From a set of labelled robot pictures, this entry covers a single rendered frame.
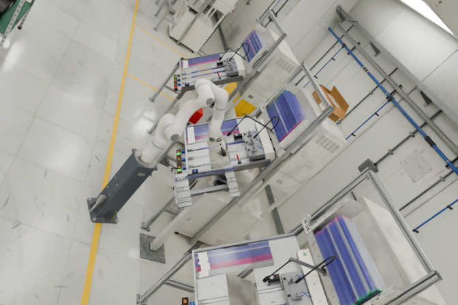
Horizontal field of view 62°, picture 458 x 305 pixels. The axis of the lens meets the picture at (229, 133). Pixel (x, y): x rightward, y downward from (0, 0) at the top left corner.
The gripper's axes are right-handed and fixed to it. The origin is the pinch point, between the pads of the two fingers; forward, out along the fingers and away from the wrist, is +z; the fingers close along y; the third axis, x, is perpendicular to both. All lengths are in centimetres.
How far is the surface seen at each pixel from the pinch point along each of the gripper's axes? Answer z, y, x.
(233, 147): 12.3, 16.6, -7.5
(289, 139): -1, -11, -55
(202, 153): 7.5, 15.4, 20.7
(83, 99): -21, 132, 141
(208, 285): 7, -113, 26
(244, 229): 95, -10, 8
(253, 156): 10.0, -5.9, -22.3
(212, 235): 89, -10, 39
